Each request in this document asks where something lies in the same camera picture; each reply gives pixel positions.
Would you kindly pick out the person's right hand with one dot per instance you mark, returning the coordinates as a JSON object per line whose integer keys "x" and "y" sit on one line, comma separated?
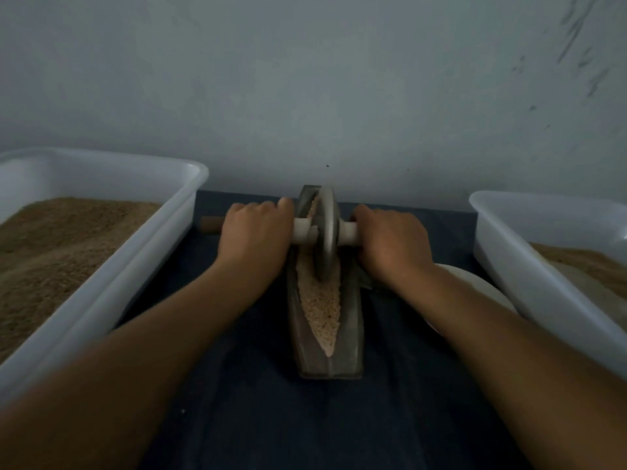
{"x": 394, "y": 244}

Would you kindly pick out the person's left hand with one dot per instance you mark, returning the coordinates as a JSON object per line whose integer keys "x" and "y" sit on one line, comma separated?
{"x": 255, "y": 238}

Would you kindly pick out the boat-shaped metal grinding trough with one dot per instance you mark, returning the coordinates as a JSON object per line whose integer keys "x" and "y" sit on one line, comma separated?
{"x": 338, "y": 362}

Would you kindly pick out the large brown grain heap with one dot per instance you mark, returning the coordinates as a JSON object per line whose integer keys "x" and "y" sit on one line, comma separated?
{"x": 49, "y": 264}
{"x": 586, "y": 261}

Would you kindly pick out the white plastic scoop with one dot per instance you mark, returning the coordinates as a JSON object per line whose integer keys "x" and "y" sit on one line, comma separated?
{"x": 600, "y": 290}

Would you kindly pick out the person's left forearm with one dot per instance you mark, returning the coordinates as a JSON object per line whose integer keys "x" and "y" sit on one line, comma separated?
{"x": 103, "y": 391}

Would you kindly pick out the person's right forearm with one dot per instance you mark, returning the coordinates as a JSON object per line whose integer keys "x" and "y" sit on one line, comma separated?
{"x": 524, "y": 382}

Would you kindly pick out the white round plate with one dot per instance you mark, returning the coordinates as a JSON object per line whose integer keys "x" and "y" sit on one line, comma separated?
{"x": 485, "y": 287}

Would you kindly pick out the white plastic tub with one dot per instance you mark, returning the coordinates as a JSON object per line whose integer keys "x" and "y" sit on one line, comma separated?
{"x": 544, "y": 288}
{"x": 147, "y": 259}

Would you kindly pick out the dark blue table cloth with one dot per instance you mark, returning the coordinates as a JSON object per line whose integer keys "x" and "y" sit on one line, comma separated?
{"x": 245, "y": 435}

